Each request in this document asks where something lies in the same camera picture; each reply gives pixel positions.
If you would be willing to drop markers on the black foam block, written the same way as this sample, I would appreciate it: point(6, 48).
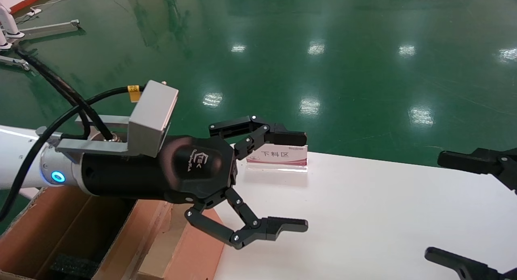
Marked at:
point(72, 268)

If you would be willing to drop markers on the small cardboard box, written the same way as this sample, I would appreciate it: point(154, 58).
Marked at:
point(194, 251)

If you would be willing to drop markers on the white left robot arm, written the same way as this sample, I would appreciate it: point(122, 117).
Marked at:
point(12, 150)

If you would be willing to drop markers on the white power strip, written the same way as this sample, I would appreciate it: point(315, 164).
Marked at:
point(34, 12)

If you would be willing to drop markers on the acrylic sign with red print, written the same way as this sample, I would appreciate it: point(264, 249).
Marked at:
point(282, 154)

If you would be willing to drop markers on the metal robot stand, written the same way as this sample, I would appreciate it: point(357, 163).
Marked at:
point(48, 27)

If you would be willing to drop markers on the large open cardboard box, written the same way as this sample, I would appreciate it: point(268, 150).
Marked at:
point(32, 231)

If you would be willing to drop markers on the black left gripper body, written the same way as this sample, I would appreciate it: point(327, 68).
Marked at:
point(133, 175)

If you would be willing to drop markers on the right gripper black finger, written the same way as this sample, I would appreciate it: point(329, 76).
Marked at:
point(464, 266)
point(484, 161)

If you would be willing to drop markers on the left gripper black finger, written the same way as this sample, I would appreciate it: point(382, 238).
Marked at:
point(282, 225)
point(282, 137)

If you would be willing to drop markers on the white black humanoid robot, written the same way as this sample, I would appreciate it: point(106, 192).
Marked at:
point(9, 23)

